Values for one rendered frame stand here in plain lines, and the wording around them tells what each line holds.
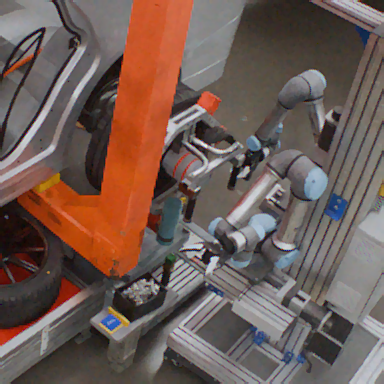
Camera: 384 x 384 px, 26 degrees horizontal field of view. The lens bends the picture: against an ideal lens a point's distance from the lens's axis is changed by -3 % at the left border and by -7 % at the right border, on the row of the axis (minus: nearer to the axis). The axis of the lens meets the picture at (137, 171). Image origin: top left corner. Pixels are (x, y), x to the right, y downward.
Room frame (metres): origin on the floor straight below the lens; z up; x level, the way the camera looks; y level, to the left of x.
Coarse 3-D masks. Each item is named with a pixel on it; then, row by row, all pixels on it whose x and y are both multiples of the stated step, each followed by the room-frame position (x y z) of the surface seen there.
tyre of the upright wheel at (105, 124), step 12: (180, 84) 3.28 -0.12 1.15; (180, 96) 3.15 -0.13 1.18; (192, 96) 3.20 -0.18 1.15; (108, 108) 3.07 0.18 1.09; (180, 108) 3.13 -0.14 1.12; (108, 120) 3.01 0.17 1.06; (96, 132) 2.99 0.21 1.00; (108, 132) 2.97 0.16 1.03; (96, 144) 2.96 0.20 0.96; (108, 144) 2.94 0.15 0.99; (96, 156) 2.94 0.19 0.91; (96, 168) 2.93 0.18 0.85; (96, 180) 2.94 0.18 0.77
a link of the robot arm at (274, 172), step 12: (276, 156) 2.55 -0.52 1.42; (288, 156) 2.53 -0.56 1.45; (276, 168) 2.51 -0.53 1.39; (264, 180) 2.49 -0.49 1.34; (276, 180) 2.50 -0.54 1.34; (252, 192) 2.46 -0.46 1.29; (264, 192) 2.47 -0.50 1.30; (240, 204) 2.44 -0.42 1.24; (252, 204) 2.43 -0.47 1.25; (228, 216) 2.41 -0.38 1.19; (240, 216) 2.40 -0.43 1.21; (216, 228) 2.38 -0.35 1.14; (228, 228) 2.37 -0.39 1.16
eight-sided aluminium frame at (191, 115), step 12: (192, 108) 3.15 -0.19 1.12; (180, 120) 3.08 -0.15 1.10; (192, 120) 3.07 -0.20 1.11; (204, 120) 3.17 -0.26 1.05; (168, 132) 2.97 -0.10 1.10; (204, 132) 3.28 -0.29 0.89; (168, 144) 2.95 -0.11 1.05; (204, 156) 3.26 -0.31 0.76; (168, 192) 3.11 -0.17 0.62; (180, 192) 3.13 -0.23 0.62; (156, 204) 3.01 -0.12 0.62
